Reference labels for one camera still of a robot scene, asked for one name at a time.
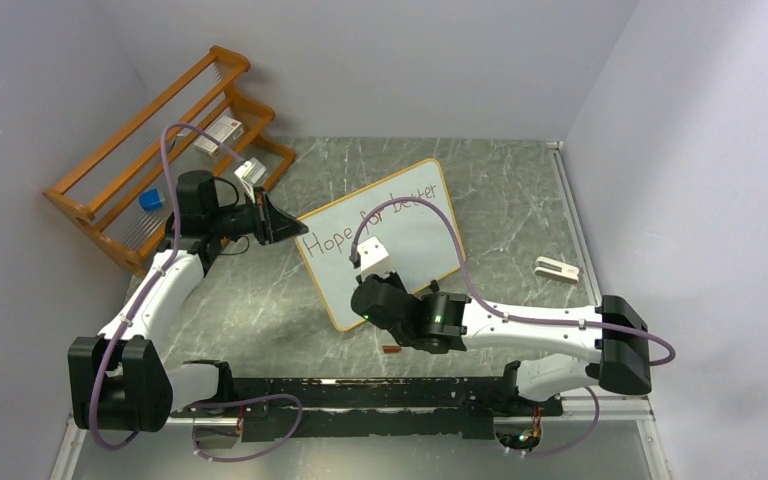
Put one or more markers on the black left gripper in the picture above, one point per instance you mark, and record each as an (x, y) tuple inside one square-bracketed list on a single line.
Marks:
[(270, 224)]

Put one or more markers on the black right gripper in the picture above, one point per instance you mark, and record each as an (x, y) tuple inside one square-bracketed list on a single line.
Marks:
[(391, 278)]

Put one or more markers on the yellow framed whiteboard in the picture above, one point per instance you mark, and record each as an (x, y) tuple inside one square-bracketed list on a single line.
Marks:
[(416, 239)]

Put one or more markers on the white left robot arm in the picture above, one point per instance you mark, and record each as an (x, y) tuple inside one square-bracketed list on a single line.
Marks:
[(117, 379)]

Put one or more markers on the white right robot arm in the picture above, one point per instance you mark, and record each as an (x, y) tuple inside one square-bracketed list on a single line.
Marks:
[(604, 345)]

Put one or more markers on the white whiteboard eraser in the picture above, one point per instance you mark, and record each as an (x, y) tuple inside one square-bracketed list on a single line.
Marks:
[(556, 270)]

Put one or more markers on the grey cardboard box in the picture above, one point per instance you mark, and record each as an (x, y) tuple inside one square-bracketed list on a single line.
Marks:
[(225, 129)]

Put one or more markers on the blue cube block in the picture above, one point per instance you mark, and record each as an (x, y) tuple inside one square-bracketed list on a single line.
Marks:
[(151, 200)]

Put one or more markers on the orange wooden rack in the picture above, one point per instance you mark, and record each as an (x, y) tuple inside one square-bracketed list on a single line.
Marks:
[(100, 194)]

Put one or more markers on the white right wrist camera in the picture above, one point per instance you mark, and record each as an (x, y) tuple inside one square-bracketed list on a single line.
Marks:
[(372, 258)]

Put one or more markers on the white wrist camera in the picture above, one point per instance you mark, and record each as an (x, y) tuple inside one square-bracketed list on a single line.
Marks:
[(249, 174), (372, 258)]

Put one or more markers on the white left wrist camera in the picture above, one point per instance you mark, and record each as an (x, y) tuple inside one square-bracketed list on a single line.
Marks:
[(249, 174)]

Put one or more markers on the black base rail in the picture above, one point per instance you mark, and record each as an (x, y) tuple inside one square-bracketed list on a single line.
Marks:
[(330, 408)]

